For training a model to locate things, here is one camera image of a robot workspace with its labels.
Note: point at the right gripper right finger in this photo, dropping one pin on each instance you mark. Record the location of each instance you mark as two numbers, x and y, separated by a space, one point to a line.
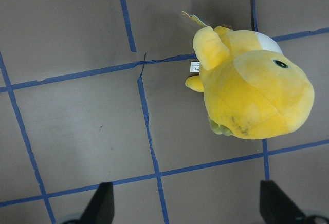
276 207

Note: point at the yellow plush toy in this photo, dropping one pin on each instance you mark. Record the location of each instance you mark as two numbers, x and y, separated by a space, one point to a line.
251 90

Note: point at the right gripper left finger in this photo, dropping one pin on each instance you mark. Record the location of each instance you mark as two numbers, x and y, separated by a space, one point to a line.
100 208

